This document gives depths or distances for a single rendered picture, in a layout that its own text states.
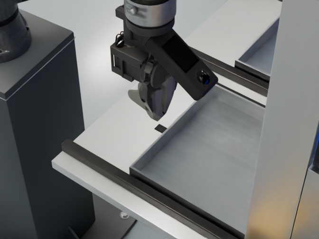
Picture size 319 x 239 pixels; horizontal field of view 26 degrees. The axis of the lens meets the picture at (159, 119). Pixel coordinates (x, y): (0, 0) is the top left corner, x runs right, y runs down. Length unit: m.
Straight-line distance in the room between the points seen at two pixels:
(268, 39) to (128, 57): 0.52
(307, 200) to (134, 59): 0.34
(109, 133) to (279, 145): 0.53
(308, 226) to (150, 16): 0.35
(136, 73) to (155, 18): 0.12
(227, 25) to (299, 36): 0.82
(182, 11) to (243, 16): 1.45
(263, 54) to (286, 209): 0.62
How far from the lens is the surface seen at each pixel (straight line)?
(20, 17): 1.60
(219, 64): 1.39
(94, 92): 2.63
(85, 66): 2.74
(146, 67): 1.02
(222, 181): 1.21
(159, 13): 0.96
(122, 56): 1.04
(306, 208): 0.87
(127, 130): 1.29
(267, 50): 1.47
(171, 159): 1.24
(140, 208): 1.18
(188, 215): 1.14
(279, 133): 0.80
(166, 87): 1.09
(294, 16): 0.69
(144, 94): 1.05
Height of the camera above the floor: 1.83
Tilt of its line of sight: 47 degrees down
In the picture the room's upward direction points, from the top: straight up
